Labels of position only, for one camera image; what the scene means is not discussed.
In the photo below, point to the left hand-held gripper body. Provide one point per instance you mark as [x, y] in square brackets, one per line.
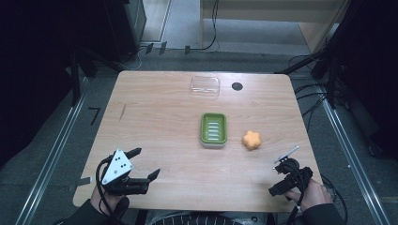
[116, 167]

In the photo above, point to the person's right hand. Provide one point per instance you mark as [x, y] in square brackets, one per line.
[316, 195]

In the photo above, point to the light wooden furniture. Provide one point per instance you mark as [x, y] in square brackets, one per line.
[272, 12]

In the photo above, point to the person's left hand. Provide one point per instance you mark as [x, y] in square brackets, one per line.
[101, 200]

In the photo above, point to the black metal stand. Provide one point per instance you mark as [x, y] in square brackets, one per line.
[328, 68]
[75, 78]

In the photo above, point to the black cabinet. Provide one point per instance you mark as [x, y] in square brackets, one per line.
[125, 28]

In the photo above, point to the clear plastic lid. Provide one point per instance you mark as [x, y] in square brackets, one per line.
[205, 86]

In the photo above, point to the metal floor rail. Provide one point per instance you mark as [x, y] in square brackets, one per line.
[53, 156]
[353, 162]

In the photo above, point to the green soap dish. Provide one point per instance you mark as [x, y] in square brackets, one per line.
[213, 129]

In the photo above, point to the black round table grommet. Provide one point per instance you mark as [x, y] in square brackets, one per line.
[237, 86]

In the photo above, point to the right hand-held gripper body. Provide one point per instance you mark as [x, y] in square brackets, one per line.
[294, 175]

